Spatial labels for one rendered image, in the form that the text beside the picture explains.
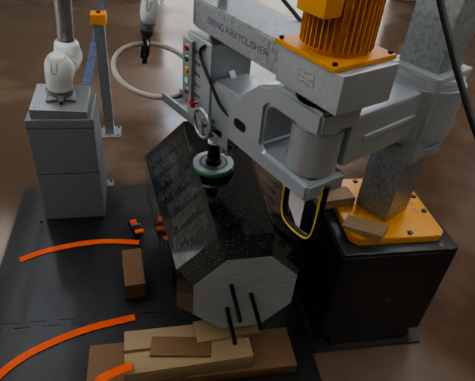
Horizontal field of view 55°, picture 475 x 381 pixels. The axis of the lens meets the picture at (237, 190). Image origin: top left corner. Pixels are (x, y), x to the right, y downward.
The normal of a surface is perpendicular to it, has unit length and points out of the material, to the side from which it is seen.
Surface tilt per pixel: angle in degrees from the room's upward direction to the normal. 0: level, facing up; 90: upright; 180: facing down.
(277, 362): 0
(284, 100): 90
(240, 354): 0
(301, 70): 90
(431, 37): 90
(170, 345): 0
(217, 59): 90
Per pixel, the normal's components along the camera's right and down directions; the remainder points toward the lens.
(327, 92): -0.82, 0.29
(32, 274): 0.07, -0.79
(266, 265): 0.20, 0.61
